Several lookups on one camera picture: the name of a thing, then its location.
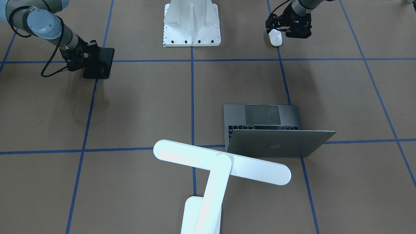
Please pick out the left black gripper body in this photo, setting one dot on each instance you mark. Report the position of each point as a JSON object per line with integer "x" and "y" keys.
{"x": 287, "y": 16}

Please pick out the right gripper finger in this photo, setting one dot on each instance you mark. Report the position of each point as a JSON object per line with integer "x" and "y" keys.
{"x": 92, "y": 46}

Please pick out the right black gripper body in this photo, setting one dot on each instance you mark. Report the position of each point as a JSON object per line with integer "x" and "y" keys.
{"x": 79, "y": 52}

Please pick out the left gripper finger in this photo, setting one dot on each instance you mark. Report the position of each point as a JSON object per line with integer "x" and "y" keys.
{"x": 272, "y": 22}

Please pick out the white computer mouse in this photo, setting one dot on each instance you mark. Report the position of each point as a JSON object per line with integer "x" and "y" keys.
{"x": 275, "y": 37}

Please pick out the black mouse pad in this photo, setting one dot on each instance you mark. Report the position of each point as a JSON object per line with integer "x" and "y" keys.
{"x": 99, "y": 64}

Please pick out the silver grey laptop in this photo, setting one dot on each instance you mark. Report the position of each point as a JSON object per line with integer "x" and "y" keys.
{"x": 272, "y": 131}

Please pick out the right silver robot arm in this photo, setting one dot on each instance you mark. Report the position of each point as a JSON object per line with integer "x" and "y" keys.
{"x": 38, "y": 18}

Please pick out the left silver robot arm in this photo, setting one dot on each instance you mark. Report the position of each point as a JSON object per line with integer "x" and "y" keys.
{"x": 299, "y": 6}

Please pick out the white desk lamp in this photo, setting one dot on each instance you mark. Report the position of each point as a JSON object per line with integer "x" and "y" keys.
{"x": 202, "y": 215}

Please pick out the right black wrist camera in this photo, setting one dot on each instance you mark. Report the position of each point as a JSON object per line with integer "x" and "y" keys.
{"x": 74, "y": 63}

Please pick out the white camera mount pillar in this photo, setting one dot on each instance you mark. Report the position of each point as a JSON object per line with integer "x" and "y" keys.
{"x": 191, "y": 23}

